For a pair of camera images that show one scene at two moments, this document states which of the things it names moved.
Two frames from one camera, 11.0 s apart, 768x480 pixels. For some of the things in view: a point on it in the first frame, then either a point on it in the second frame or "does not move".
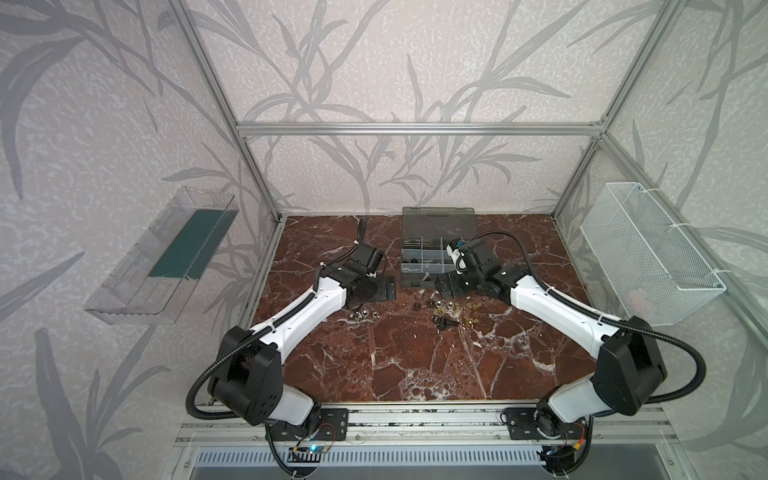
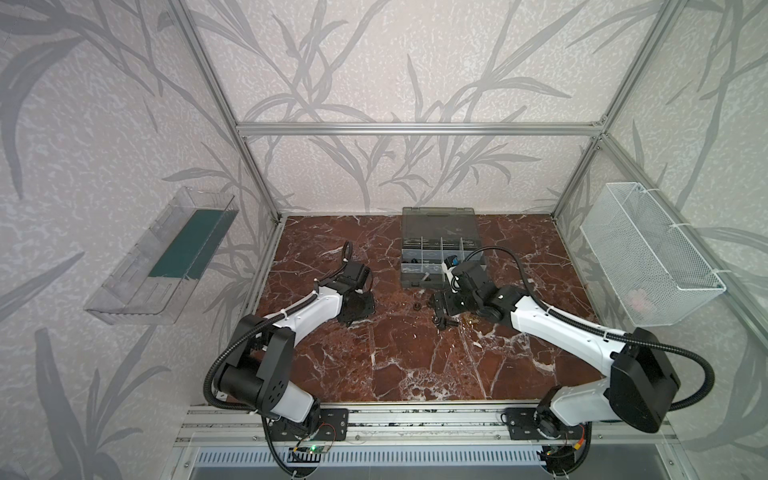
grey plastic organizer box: x=426 y=232 does not move
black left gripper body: x=377 y=288 to x=359 y=306
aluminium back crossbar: x=422 y=129 does not move
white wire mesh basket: x=652 y=269 does not move
